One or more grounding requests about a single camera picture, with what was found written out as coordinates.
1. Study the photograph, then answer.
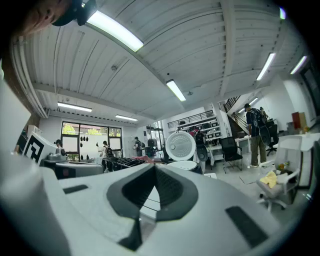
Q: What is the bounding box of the white office chair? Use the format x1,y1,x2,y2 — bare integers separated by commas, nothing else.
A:
256,134,305,212

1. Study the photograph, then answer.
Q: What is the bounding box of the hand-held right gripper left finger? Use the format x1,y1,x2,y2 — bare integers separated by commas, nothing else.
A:
41,162,157,256

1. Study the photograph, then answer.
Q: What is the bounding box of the long ceiling light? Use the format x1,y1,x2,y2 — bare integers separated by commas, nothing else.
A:
114,114,139,122
57,101,93,113
256,52,276,81
289,55,308,75
166,79,187,102
86,9,145,53

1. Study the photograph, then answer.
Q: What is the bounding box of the black swivel office chair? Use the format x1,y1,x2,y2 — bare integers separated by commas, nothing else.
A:
266,123,280,157

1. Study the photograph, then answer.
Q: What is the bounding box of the black head-mounted camera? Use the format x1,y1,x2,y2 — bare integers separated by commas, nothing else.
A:
51,0,98,27

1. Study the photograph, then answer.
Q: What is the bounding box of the red brown cardboard box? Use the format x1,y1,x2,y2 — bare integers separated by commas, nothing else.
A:
291,111,308,130

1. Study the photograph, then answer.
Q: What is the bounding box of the black backpack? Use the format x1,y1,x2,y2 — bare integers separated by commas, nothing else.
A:
194,129,206,146

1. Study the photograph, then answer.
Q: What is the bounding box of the black cantilever visitor chair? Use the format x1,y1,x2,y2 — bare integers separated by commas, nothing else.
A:
219,136,244,173

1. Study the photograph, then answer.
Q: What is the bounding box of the yellow cloth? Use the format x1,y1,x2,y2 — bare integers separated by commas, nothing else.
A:
259,170,278,188

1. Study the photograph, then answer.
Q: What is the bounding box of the white shelving unit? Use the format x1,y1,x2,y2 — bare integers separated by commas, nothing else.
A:
174,119,223,151

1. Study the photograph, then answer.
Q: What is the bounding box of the dark staircase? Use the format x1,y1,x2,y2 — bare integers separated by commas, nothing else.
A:
223,95,251,137

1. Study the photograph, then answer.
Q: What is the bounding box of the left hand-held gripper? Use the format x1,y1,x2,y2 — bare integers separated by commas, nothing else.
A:
23,132,104,180

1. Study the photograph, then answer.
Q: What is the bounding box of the black framed window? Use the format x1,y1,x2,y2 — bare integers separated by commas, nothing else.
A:
61,121,123,161

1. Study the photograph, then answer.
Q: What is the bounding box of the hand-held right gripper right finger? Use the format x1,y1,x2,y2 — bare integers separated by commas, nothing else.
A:
154,163,282,256

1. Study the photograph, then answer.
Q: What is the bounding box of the black oval shell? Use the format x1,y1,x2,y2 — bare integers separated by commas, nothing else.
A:
258,124,272,147
196,143,208,163

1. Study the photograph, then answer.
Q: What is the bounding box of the dark blue rice cooker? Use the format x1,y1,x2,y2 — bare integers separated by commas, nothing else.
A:
164,131,204,176

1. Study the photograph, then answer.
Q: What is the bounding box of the white perforated steamer tray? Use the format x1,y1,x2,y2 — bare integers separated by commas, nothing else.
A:
166,160,199,171

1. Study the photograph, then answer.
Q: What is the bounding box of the black clothes drying rack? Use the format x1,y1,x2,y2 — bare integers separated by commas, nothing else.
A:
106,156,148,173

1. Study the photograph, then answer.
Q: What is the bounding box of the person's head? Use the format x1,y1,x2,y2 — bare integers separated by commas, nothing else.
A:
14,0,73,36

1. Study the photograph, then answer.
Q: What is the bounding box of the white side desk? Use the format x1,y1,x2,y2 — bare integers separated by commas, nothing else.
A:
299,133,320,187

